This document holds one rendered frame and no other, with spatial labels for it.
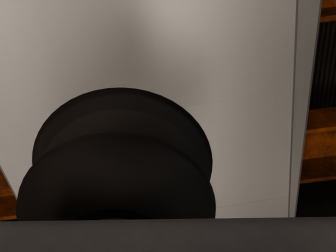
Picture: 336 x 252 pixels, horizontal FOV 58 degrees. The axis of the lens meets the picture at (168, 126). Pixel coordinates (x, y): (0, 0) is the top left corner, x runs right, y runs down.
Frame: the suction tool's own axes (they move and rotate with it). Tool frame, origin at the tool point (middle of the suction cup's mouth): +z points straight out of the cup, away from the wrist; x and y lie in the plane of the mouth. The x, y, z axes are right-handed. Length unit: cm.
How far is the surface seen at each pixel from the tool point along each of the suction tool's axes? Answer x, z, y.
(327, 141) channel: 15.7, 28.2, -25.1
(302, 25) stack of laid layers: -2.0, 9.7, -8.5
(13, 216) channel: 24.5, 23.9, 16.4
